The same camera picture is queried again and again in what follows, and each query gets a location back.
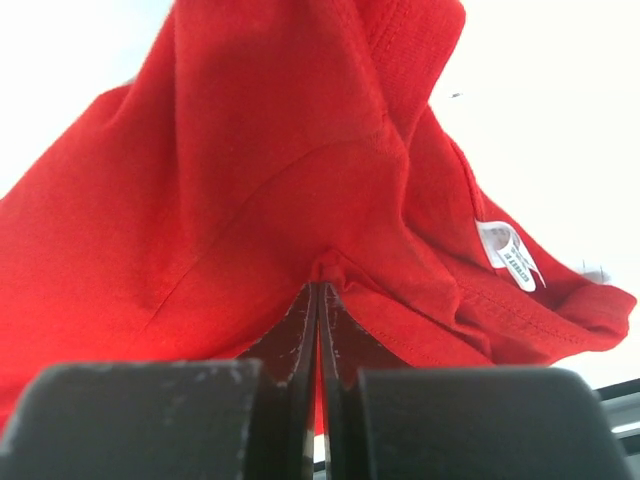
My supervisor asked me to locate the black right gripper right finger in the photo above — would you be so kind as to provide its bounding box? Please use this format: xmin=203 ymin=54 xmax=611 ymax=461
xmin=318 ymin=284 xmax=633 ymax=479

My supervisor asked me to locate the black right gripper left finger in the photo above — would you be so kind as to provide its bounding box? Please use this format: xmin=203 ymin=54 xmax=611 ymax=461
xmin=1 ymin=285 xmax=318 ymax=479

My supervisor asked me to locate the red t shirt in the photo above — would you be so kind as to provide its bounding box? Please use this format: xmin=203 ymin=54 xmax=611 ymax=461
xmin=1 ymin=1 xmax=636 ymax=419

